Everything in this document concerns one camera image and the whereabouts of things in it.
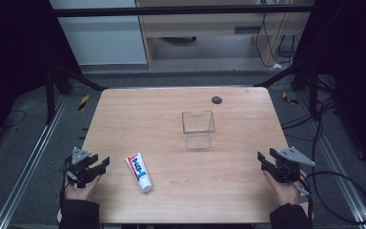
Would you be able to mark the person's left hand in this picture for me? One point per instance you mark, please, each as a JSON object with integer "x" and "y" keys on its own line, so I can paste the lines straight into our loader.
{"x": 81, "y": 191}

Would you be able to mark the aluminium floor rail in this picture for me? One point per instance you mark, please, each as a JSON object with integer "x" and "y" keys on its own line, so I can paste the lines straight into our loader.
{"x": 336, "y": 165}
{"x": 31, "y": 162}

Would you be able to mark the white plug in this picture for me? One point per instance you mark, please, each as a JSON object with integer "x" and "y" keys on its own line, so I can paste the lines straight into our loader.
{"x": 276, "y": 66}

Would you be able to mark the clear plastic container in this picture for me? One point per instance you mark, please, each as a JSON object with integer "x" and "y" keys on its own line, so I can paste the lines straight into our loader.
{"x": 198, "y": 130}

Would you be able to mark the yellow black tape strip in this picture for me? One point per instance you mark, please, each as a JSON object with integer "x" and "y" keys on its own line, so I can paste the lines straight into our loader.
{"x": 289, "y": 99}
{"x": 83, "y": 102}

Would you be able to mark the grey table grommet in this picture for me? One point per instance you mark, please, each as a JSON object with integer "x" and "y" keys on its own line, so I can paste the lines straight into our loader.
{"x": 216, "y": 100}

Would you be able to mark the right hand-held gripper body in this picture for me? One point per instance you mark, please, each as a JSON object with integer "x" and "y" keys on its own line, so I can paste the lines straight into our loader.
{"x": 287, "y": 167}

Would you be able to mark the white toothpaste tube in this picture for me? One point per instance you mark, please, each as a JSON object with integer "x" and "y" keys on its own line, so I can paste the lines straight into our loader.
{"x": 138, "y": 171}

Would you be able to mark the black frame crossbar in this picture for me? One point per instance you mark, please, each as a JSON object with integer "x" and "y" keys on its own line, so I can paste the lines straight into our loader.
{"x": 171, "y": 11}

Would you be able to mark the person's right hand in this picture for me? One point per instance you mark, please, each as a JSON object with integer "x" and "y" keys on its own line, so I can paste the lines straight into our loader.
{"x": 284, "y": 192}

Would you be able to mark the black metal stand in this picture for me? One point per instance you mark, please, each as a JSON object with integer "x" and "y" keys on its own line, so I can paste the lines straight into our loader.
{"x": 313, "y": 92}
{"x": 49, "y": 95}

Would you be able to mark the white cabinet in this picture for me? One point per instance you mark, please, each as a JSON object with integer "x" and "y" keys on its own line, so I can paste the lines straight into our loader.
{"x": 103, "y": 38}

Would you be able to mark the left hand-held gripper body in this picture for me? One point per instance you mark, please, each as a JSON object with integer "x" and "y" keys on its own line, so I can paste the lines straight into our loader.
{"x": 80, "y": 165}

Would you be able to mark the light wooden desk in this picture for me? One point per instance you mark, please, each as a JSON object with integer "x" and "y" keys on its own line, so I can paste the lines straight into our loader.
{"x": 203, "y": 24}

